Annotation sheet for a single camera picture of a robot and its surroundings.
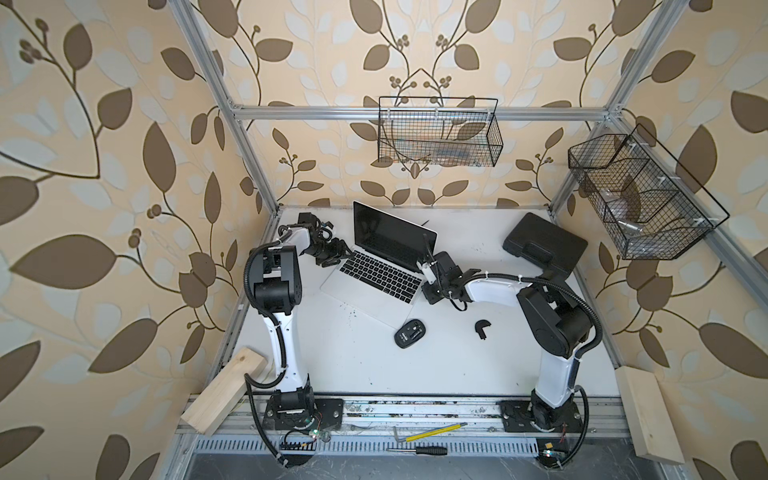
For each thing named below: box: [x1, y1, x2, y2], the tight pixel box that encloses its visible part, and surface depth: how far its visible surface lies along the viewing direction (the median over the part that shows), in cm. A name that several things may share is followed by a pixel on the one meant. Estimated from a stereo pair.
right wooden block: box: [614, 365, 685, 465], surface depth 73 cm
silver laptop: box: [320, 200, 438, 330], surface depth 101 cm
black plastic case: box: [502, 212, 588, 279], surface depth 105 cm
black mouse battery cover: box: [474, 319, 492, 340], surface depth 91 cm
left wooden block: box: [180, 347, 268, 436], surface depth 76 cm
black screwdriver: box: [386, 446, 448, 456], surface depth 72 cm
